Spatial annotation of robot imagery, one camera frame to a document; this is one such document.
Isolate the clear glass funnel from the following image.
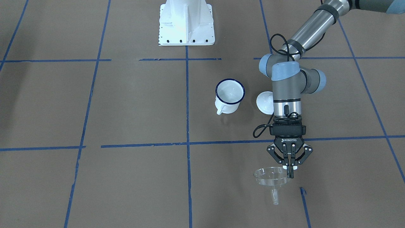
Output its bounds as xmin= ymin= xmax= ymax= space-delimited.
xmin=253 ymin=167 xmax=291 ymax=205

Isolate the white ceramic lid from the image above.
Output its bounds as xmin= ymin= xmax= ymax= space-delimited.
xmin=256 ymin=91 xmax=274 ymax=115

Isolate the white pedestal column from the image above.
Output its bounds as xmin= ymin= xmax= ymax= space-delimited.
xmin=158 ymin=0 xmax=215 ymax=46

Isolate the white enamel mug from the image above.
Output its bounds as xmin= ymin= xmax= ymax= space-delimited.
xmin=215 ymin=79 xmax=246 ymax=115

